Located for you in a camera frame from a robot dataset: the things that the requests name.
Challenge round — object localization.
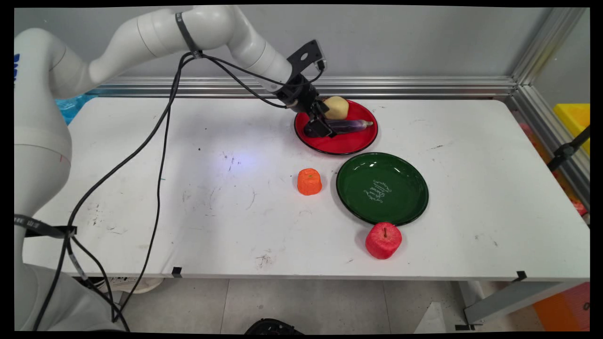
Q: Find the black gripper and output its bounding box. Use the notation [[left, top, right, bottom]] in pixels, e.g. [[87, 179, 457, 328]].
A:
[[276, 75, 336, 138]]

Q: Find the purple toy eggplant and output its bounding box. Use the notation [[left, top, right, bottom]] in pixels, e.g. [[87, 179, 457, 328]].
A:
[[327, 119, 374, 135]]

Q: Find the orange toy fruit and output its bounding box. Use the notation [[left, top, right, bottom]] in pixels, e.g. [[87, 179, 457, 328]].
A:
[[297, 168, 323, 196]]

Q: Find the yellow toy potato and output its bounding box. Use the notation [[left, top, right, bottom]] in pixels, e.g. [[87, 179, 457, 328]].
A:
[[324, 96, 350, 120]]

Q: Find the red plate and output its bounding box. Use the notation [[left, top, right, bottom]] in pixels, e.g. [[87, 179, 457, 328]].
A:
[[294, 99, 379, 156]]

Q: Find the green plate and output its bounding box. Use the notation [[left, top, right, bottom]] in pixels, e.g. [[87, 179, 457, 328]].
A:
[[336, 152, 429, 226]]

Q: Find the red toy apple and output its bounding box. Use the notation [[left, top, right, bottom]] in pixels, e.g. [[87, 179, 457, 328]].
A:
[[365, 222, 403, 260]]

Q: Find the black round floor object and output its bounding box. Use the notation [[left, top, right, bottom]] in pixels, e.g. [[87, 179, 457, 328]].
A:
[[244, 318, 304, 335]]

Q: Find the black stand clamp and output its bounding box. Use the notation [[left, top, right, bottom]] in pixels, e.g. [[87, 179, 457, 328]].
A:
[[546, 126, 590, 172]]

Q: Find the blue patterned mat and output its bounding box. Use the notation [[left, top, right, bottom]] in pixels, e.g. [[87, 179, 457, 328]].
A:
[[54, 93, 97, 125]]

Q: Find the yellow box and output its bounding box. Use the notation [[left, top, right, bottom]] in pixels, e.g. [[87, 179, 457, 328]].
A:
[[553, 104, 590, 156]]

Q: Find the orange box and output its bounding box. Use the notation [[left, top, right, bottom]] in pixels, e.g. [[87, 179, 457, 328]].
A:
[[532, 282, 590, 331]]

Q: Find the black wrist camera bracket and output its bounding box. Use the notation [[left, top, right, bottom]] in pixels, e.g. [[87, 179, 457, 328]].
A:
[[286, 40, 326, 79]]

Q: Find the long aluminium rail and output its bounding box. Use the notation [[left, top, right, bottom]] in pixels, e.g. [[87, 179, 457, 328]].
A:
[[87, 77, 519, 98]]

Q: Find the black strap on arm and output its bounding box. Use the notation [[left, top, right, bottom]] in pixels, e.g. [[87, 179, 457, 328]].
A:
[[175, 12, 204, 60]]

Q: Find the black cable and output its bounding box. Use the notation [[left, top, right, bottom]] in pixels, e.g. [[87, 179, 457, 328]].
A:
[[112, 53, 326, 323], [32, 53, 296, 331]]

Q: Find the short aluminium rail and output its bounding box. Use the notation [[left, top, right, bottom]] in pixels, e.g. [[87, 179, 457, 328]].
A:
[[511, 85, 590, 208]]

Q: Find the aluminium upright post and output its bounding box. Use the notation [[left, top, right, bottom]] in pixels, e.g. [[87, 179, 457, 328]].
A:
[[511, 7, 587, 86]]

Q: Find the grey table leg frame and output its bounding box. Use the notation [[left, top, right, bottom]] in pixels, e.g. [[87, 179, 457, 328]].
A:
[[455, 281, 579, 331]]

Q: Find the black strap on base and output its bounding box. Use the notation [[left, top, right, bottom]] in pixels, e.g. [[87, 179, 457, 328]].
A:
[[14, 214, 77, 239]]

